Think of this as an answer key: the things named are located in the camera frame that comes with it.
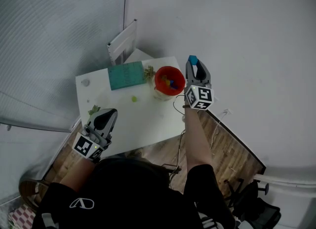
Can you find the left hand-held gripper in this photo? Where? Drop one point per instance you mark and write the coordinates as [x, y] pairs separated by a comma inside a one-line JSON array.
[[84, 145]]

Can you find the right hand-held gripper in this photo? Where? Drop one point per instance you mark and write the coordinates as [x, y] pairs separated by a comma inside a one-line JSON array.
[[203, 96]]

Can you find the blue block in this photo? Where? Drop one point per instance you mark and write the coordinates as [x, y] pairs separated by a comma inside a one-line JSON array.
[[193, 59]]

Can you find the yellow and blue toy pieces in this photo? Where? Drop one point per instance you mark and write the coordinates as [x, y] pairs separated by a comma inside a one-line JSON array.
[[170, 83]]

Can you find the green block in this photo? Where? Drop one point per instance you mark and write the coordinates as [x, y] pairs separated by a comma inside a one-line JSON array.
[[134, 99]]

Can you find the person's left forearm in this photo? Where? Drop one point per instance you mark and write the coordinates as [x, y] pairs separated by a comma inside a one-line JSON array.
[[75, 176]]

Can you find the person's right forearm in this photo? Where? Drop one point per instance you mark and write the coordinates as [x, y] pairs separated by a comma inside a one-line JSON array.
[[197, 139]]

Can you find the green potted plant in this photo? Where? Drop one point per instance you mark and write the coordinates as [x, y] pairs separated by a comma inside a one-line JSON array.
[[93, 110]]

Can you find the dark wristband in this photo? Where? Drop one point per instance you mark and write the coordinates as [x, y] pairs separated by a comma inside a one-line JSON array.
[[186, 106]]

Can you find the red bowl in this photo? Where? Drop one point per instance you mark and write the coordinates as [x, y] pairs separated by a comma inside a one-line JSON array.
[[159, 80]]

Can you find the grey table grommet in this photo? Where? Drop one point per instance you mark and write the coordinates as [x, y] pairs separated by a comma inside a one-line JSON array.
[[85, 82]]

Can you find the person's right shoe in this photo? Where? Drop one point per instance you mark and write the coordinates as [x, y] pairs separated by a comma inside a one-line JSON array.
[[135, 153]]

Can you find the variegated potted plant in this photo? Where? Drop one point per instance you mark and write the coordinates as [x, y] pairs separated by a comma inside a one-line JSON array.
[[149, 72]]

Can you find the teal book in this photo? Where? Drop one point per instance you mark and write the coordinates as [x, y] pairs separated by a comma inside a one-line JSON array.
[[126, 75]]

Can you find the person's black shirt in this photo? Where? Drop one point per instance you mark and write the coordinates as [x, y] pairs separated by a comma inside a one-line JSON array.
[[133, 198]]

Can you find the white chair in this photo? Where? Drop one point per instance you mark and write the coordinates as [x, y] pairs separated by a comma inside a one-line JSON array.
[[123, 40]]

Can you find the round wicker stool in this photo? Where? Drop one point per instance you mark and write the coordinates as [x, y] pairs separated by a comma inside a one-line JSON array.
[[27, 193]]

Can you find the red white checkered cloth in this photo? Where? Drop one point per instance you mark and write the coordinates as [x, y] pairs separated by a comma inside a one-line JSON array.
[[22, 218]]

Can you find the black office chair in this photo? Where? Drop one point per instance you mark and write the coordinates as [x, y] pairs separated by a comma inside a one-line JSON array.
[[256, 210]]

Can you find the white wall socket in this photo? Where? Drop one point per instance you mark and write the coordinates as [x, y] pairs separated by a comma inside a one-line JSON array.
[[227, 111]]

